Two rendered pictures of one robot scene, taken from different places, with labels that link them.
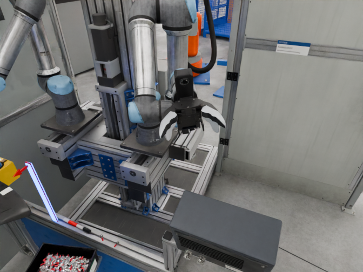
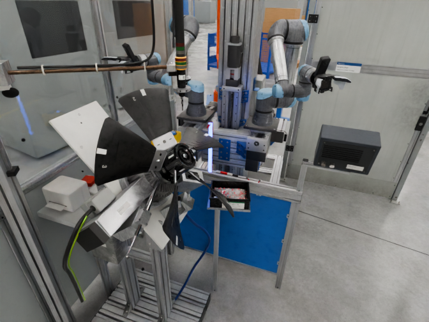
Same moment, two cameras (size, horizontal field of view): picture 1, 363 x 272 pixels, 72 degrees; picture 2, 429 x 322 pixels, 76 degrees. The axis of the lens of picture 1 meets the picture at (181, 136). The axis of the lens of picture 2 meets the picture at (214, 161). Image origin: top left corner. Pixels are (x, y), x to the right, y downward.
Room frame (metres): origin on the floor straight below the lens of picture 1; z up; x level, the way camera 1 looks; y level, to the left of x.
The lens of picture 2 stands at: (-0.75, 0.61, 1.78)
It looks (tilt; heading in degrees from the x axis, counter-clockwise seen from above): 31 degrees down; 356
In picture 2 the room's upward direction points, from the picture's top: 1 degrees clockwise
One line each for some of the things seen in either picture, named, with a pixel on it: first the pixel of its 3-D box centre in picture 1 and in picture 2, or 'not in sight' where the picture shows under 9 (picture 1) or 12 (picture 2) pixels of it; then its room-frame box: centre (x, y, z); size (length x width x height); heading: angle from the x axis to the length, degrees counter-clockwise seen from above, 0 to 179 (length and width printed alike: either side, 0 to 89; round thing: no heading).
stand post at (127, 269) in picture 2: not in sight; (122, 247); (0.34, 1.03, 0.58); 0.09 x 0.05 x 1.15; 157
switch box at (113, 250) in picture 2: not in sight; (107, 239); (0.26, 1.07, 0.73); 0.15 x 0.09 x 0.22; 67
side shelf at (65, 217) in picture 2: not in sight; (83, 198); (0.44, 1.22, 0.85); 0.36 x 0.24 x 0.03; 157
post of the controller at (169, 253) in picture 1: (169, 252); (302, 175); (0.46, 0.04, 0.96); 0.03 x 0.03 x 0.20; 67
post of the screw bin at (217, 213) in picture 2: not in sight; (216, 250); (0.46, 0.50, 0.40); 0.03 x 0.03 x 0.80; 82
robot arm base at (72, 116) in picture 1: (68, 110); (196, 107); (1.19, 0.62, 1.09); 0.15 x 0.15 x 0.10
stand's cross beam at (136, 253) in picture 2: not in sight; (141, 255); (0.30, 0.93, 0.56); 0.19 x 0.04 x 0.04; 67
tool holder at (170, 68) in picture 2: not in sight; (179, 77); (0.33, 0.68, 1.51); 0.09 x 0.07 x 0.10; 102
